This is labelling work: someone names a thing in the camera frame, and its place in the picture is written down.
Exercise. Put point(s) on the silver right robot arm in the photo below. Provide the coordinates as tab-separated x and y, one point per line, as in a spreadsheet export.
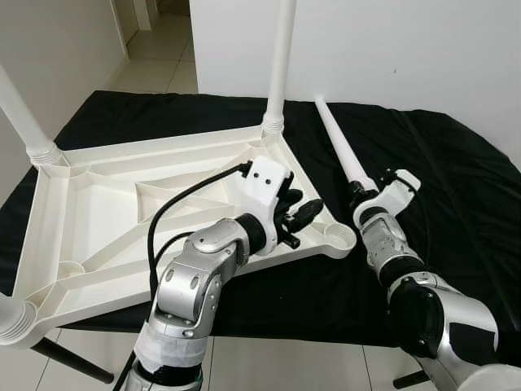
423	309

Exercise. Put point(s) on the black metal table leg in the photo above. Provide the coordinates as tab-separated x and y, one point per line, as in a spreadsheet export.
411	379
73	362

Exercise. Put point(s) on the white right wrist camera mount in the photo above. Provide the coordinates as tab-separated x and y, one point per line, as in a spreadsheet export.
395	195

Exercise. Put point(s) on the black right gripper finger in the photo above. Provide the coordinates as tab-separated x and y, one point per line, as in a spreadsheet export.
355	188

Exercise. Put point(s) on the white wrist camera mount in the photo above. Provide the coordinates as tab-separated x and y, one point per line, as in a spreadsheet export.
264	183
395	195

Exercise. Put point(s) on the black table cloth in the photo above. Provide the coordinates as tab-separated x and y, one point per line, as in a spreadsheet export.
456	163

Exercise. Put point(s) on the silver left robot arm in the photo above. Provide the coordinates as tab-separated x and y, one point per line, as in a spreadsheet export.
191	285

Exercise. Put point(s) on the white door frame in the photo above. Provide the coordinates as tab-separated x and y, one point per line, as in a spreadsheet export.
142	12

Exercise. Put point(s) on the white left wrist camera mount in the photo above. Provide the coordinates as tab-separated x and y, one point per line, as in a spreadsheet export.
264	183

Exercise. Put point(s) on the white plastic table top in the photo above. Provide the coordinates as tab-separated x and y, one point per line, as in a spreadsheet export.
81	212

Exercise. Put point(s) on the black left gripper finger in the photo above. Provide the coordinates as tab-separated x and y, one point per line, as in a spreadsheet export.
291	199
306	213

